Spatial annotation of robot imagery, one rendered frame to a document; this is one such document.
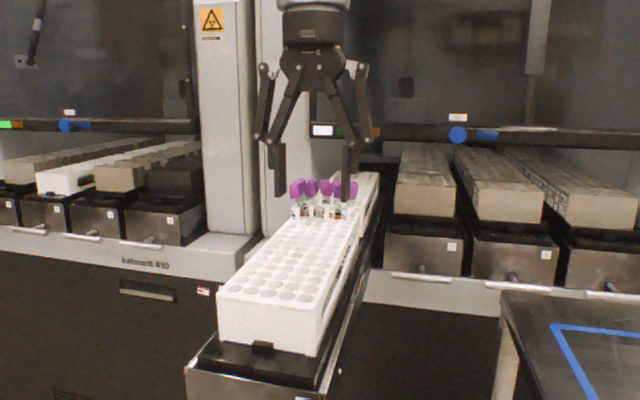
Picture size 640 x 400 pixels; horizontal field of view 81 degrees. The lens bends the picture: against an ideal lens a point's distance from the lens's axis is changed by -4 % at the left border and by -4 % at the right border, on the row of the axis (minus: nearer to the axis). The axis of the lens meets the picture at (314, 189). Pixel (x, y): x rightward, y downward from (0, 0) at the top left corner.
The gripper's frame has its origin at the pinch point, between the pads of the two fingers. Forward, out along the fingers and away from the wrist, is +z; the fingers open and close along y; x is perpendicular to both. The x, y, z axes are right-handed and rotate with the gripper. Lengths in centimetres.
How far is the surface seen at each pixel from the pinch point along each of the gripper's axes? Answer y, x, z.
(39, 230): -67, 14, 19
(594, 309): 34.0, -3.9, 12.1
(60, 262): -68, 18, 29
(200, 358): -5.1, -21.3, 12.8
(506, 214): 30.2, 25.8, 10.5
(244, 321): -1.8, -18.4, 10.1
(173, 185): -39.0, 25.6, 9.6
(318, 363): 5.7, -19.3, 12.6
